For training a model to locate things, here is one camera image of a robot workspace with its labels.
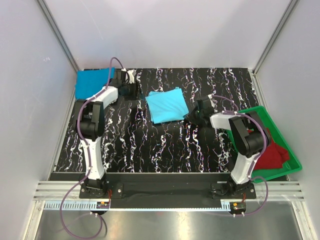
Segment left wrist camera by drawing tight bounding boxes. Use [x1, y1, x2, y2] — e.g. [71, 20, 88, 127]
[109, 69, 136, 88]

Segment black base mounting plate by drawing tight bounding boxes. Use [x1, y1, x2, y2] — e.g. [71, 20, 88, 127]
[79, 173, 257, 211]

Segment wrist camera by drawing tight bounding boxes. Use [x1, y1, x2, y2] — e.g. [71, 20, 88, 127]
[197, 96, 215, 113]
[109, 69, 136, 88]

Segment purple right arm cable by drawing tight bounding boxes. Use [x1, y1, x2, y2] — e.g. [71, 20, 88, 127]
[211, 94, 270, 216]

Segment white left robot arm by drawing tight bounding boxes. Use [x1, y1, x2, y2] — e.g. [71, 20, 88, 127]
[73, 82, 142, 181]

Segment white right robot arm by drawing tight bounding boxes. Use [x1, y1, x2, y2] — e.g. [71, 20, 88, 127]
[184, 107, 271, 185]

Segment white slotted cable duct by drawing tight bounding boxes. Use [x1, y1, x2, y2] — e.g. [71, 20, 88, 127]
[44, 200, 110, 211]

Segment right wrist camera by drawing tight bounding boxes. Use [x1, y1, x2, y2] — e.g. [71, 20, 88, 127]
[197, 96, 215, 113]

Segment red t shirt in tray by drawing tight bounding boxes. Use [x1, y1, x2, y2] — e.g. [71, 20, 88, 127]
[254, 138, 290, 171]

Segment folded blue t shirt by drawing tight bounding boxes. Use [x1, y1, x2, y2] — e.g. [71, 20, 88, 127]
[75, 68, 109, 100]

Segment light blue t shirt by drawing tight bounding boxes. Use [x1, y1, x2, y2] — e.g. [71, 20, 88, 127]
[145, 87, 189, 124]

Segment green plastic tray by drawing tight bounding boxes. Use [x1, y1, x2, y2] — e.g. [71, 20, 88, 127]
[231, 106, 302, 183]

